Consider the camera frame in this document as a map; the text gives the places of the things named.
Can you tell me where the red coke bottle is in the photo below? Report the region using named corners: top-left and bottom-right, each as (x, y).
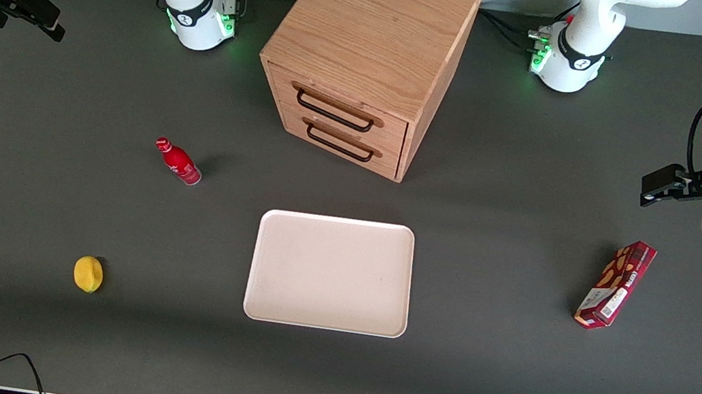
top-left (150, 136), bottom-right (207, 187)

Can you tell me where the pale pink tray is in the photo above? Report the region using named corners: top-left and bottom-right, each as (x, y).
top-left (241, 205), bottom-right (421, 341)

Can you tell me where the red tartan cookie box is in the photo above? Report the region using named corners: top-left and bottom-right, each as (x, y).
top-left (573, 233), bottom-right (659, 338)

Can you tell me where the wooden drawer front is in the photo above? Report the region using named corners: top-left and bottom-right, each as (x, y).
top-left (259, 64), bottom-right (415, 154)
top-left (268, 99), bottom-right (410, 182)

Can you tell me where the yellow lemon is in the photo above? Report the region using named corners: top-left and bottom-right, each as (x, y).
top-left (71, 254), bottom-right (107, 295)

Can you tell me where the wooden drawer cabinet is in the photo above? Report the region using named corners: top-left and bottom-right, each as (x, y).
top-left (245, 0), bottom-right (484, 192)

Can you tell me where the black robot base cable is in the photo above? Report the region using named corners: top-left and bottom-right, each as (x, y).
top-left (474, 7), bottom-right (545, 54)

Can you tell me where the black drawer handle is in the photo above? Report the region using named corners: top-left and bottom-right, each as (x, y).
top-left (297, 117), bottom-right (387, 165)
top-left (286, 81), bottom-right (388, 137)

